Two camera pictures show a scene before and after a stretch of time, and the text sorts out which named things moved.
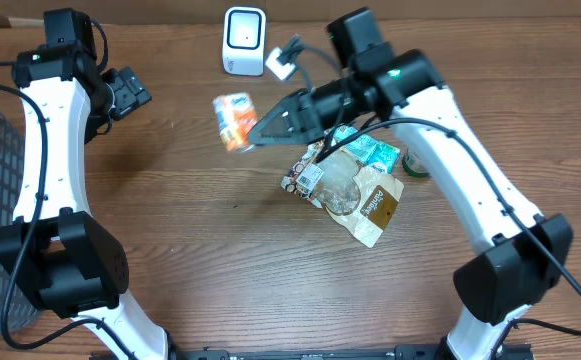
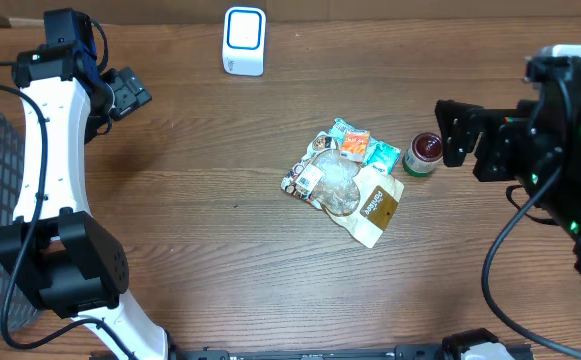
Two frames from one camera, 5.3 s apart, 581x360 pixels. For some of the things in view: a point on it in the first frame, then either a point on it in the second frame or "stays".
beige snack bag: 360,198 stays
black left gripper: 132,93 stays
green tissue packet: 377,154 stays
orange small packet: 236,116 to 355,146
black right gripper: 301,122 to 495,150
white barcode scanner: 244,41 stays
